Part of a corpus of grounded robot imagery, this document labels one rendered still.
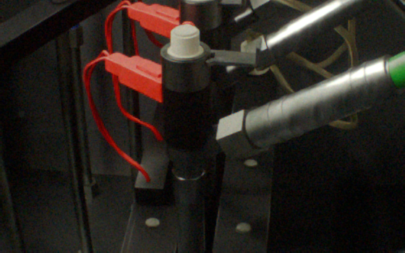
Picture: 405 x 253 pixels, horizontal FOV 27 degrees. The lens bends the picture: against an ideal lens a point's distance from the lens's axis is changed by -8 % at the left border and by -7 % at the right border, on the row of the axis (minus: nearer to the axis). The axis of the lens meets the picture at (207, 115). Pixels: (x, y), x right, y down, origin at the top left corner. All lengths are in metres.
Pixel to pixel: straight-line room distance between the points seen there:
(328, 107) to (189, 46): 0.14
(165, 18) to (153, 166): 0.12
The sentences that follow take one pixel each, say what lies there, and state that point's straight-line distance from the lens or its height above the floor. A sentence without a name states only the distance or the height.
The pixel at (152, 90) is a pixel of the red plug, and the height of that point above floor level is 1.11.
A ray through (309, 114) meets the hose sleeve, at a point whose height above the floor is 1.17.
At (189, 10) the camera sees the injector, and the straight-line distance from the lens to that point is 0.56.
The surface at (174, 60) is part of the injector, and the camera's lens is 0.49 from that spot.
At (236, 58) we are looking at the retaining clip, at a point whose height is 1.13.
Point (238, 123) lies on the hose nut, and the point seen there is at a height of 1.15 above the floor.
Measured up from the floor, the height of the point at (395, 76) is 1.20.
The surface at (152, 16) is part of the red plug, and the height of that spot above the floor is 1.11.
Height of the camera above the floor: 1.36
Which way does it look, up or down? 31 degrees down
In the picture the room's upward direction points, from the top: 1 degrees counter-clockwise
